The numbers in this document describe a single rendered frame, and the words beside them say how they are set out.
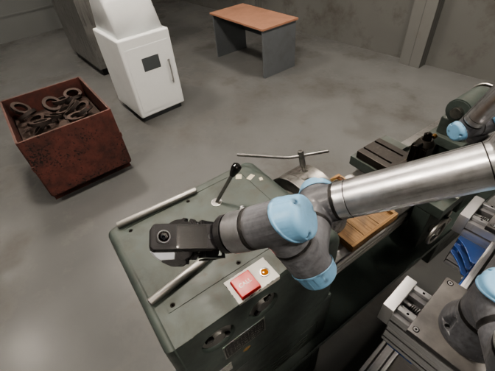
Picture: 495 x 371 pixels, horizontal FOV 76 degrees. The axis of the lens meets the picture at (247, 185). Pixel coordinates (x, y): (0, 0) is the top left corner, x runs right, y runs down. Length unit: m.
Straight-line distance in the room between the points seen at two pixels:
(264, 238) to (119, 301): 2.07
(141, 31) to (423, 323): 3.66
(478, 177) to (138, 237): 0.88
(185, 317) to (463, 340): 0.67
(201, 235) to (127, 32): 3.48
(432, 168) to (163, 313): 0.69
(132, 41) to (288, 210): 3.52
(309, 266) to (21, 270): 2.72
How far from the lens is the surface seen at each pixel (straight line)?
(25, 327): 2.75
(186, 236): 0.56
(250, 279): 0.88
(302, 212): 0.48
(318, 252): 0.55
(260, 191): 1.11
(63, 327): 2.60
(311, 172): 1.21
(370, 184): 0.59
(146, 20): 4.01
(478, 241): 1.43
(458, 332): 0.98
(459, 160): 0.58
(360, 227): 1.52
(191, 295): 0.90
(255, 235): 0.50
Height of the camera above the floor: 2.03
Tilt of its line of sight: 43 degrees down
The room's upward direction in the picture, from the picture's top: 6 degrees counter-clockwise
